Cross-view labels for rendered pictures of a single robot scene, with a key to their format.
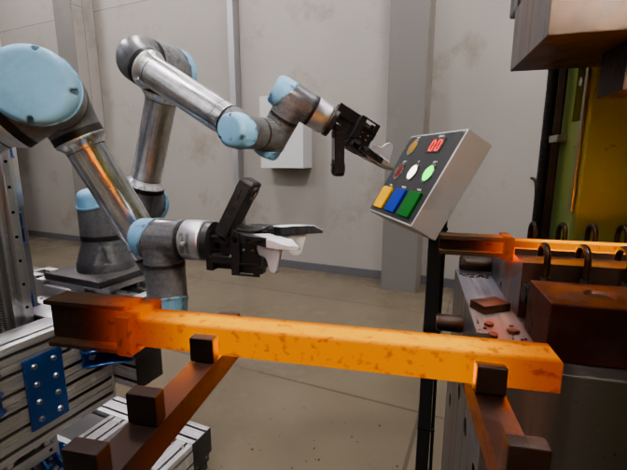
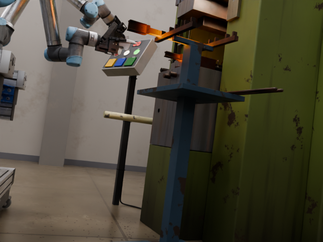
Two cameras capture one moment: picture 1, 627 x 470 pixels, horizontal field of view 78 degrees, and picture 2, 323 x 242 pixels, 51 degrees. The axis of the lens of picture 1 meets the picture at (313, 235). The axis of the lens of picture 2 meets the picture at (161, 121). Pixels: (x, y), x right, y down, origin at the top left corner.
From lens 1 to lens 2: 1.49 m
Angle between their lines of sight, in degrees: 42
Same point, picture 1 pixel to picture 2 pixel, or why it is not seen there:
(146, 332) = (151, 30)
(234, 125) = (94, 7)
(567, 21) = (196, 7)
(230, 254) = (105, 45)
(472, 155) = (152, 48)
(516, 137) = (124, 78)
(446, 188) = (144, 57)
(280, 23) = not seen: outside the picture
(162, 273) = (80, 46)
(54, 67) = not seen: outside the picture
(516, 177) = (123, 100)
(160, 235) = (83, 32)
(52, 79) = not seen: outside the picture
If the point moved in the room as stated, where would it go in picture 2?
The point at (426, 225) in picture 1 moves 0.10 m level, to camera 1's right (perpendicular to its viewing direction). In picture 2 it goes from (138, 68) to (150, 71)
